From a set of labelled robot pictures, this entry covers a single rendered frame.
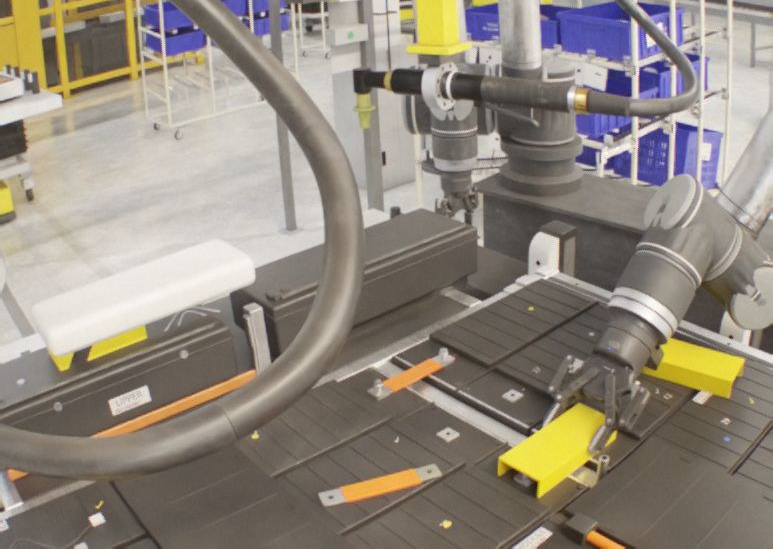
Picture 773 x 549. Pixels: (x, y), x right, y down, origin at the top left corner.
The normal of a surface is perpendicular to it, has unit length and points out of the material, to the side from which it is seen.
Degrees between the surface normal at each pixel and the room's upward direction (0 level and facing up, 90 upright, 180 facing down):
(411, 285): 90
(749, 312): 90
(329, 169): 53
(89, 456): 45
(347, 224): 37
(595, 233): 90
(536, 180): 23
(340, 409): 0
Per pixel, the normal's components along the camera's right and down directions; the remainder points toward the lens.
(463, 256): 0.66, 0.27
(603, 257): -0.65, 0.33
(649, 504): -0.05, -0.92
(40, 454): -0.07, -0.36
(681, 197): -0.75, -0.58
